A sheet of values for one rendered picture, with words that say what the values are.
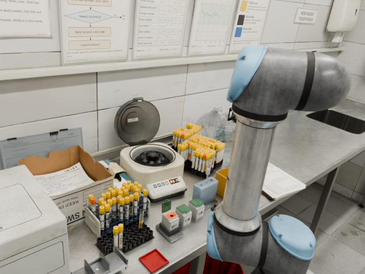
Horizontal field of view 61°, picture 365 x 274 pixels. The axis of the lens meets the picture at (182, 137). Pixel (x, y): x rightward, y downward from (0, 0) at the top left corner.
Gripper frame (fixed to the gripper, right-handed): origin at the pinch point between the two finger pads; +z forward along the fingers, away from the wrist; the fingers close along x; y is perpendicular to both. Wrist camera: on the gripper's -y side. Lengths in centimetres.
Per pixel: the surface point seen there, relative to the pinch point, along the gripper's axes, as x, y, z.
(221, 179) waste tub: -2.7, 5.6, 17.5
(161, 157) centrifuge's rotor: -26.3, 19.5, 15.1
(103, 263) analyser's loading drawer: 8, 64, 21
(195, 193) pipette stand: -2.0, 20.0, 19.2
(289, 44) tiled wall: -60, -112, -24
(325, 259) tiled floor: 13, -106, 114
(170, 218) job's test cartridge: 5.7, 38.0, 17.9
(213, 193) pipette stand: -0.3, 11.7, 20.9
